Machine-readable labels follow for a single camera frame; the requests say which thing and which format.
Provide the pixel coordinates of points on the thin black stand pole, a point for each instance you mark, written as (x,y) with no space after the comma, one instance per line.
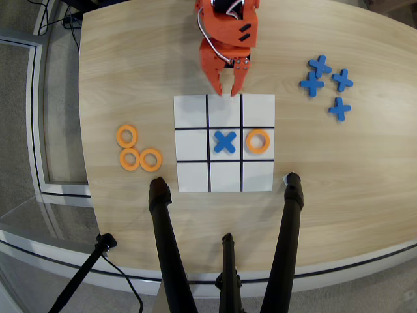
(81,274)

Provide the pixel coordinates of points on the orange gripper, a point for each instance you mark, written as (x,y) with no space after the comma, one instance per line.
(212,61)

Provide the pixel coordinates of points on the white tic-tac-toe grid sheet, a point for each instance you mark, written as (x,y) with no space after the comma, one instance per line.
(192,176)

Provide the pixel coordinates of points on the grey metal floor frame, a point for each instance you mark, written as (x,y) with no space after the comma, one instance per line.
(37,130)

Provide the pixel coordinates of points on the blue foam cross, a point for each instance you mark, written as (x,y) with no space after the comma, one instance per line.
(312,84)
(339,109)
(224,141)
(321,66)
(342,81)

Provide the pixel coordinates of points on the small white tag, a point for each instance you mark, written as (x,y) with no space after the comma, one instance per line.
(284,179)

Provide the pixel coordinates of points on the black tripod leg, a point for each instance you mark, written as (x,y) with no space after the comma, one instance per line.
(286,234)
(166,234)
(229,261)

